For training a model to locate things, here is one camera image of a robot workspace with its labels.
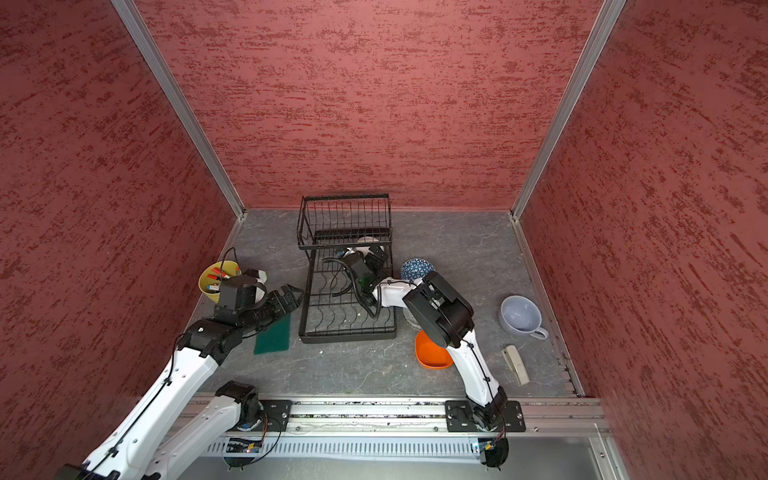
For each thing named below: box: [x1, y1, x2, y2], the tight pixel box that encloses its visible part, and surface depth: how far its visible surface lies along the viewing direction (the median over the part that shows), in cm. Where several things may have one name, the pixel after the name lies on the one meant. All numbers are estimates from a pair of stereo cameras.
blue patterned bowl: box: [400, 258, 436, 282], surface depth 97 cm
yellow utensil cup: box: [198, 260, 242, 304], surface depth 88 cm
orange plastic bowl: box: [415, 330, 454, 369], surface depth 87 cm
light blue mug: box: [499, 295, 549, 340], surface depth 89 cm
